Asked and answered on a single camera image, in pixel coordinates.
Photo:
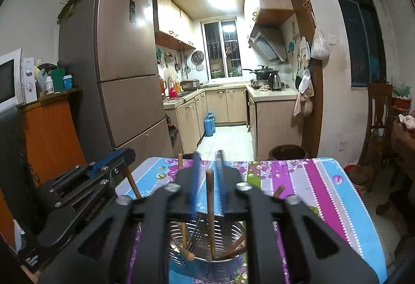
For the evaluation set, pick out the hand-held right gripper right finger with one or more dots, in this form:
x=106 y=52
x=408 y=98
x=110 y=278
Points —
x=221 y=173

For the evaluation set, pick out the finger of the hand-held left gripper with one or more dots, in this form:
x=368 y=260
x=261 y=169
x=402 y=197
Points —
x=97 y=178
x=97 y=159

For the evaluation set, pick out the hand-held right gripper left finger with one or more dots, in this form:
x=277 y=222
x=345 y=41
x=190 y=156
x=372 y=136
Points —
x=196 y=173

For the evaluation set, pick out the blue perforated utensil holder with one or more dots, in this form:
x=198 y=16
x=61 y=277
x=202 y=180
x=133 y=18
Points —
x=201 y=238

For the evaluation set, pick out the blue thermos flask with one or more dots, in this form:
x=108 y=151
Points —
x=212 y=116
x=208 y=126

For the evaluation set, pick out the orange wooden cabinet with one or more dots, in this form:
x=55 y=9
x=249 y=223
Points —
x=48 y=135

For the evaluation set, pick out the brown refrigerator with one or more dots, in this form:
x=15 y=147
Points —
x=129 y=102

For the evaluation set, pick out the beige lower kitchen cabinets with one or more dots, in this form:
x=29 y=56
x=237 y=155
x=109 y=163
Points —
x=223 y=105

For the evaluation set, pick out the brown ceramic jar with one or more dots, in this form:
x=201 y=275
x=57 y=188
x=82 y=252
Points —
x=287 y=152

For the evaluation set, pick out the dark cloth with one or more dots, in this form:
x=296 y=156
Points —
x=14 y=173

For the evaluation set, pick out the beige stove counter cabinet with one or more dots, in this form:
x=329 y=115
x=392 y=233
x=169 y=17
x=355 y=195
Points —
x=275 y=122

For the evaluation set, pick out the blue lidded jar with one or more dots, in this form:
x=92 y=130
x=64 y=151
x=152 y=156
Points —
x=67 y=83

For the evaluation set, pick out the floral striped tablecloth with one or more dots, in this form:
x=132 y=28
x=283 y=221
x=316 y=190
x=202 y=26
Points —
x=308 y=180

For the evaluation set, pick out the white medicine bottle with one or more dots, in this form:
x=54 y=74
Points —
x=49 y=85

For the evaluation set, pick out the green box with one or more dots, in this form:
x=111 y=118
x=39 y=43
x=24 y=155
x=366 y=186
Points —
x=58 y=80

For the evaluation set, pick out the rice cooker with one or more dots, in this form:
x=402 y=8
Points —
x=189 y=85

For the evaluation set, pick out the steel electric kettle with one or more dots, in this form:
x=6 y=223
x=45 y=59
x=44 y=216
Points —
x=275 y=82

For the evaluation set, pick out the black wok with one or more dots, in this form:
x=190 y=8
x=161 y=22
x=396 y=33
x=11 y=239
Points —
x=262 y=71

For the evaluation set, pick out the hanging metal colander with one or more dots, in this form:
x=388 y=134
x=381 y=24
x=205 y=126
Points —
x=197 y=57

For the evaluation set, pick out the white microwave oven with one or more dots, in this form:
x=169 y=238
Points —
x=9 y=79

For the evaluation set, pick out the hanging cloth bags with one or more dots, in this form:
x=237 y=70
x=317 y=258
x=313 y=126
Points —
x=304 y=89

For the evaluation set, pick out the barred kitchen window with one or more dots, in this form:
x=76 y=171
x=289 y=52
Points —
x=222 y=49

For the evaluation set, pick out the red plastic basin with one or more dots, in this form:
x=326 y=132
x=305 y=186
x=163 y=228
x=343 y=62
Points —
x=354 y=172

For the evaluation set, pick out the steel range hood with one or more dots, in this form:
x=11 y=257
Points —
x=267 y=44

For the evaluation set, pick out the beige upper kitchen cabinet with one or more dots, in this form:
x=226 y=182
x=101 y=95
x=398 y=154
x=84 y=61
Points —
x=173 y=21

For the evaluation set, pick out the white hanging plastic bag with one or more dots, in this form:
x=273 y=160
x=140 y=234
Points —
x=320 y=45

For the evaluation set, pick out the dark wooden chair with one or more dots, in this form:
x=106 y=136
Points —
x=377 y=122

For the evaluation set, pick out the wood-trimmed upper kitchen cabinet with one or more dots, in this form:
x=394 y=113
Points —
x=269 y=2

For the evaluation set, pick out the dark wooden dining table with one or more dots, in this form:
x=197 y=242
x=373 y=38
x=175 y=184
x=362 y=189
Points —
x=405 y=147

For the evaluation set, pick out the pink cloth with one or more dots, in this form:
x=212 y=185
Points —
x=408 y=122

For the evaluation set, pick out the dark room window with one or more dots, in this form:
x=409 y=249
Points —
x=360 y=34

